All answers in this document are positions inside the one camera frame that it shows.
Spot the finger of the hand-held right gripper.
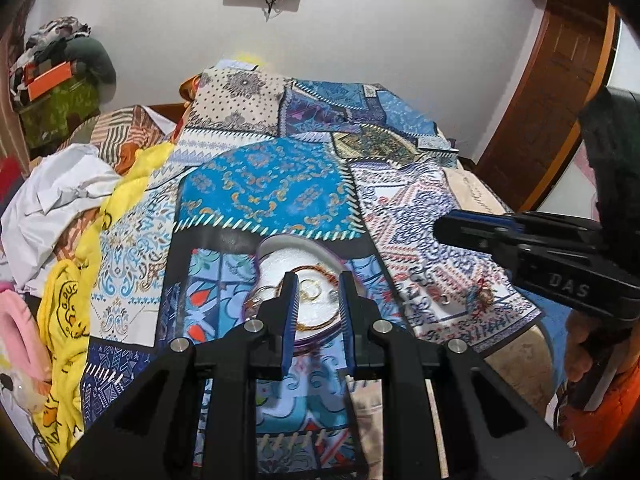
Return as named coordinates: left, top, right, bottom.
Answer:
left=442, top=209, right=601, bottom=241
left=433, top=216, right=531, bottom=266

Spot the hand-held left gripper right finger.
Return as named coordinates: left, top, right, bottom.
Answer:
left=340, top=271, right=583, bottom=480

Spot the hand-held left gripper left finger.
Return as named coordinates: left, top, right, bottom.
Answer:
left=59, top=271, right=301, bottom=480

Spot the thin gold bangle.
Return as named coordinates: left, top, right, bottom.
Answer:
left=245, top=282, right=281, bottom=311

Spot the pile of beaded bracelets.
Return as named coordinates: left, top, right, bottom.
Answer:
left=462, top=280, right=498, bottom=313

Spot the round white jewellery tray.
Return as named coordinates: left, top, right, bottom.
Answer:
left=242, top=232, right=361, bottom=346

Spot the person's right hand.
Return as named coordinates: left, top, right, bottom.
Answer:
left=564, top=310, right=601, bottom=386

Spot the wooden door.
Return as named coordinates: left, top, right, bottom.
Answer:
left=475, top=5, right=621, bottom=211

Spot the beige mattress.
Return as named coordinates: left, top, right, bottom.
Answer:
left=445, top=165, right=556, bottom=411

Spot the blue patchwork blanket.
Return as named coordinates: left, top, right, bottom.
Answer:
left=82, top=60, right=546, bottom=480

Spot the yellow printed cloth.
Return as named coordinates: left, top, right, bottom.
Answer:
left=37, top=142, right=176, bottom=466

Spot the orange striped bedsheet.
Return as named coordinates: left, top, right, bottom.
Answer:
left=52, top=105, right=178, bottom=261

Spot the white cloth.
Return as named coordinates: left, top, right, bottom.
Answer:
left=0, top=142, right=123, bottom=296

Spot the pink plush slipper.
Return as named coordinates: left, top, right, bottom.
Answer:
left=0, top=282, right=53, bottom=411

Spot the green patterned cloth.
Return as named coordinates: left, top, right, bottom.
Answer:
left=19, top=77, right=101, bottom=148

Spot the red cloth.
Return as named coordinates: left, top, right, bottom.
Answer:
left=0, top=155, right=26, bottom=201

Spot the dark grey cushion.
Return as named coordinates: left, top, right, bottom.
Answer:
left=65, top=37, right=118, bottom=106

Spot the striped brown curtain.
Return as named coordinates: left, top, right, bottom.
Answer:
left=0, top=25, right=31, bottom=181

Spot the orange box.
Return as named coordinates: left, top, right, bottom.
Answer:
left=27, top=60, right=76, bottom=102

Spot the pile of clothes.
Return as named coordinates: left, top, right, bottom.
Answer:
left=10, top=16, right=93, bottom=91

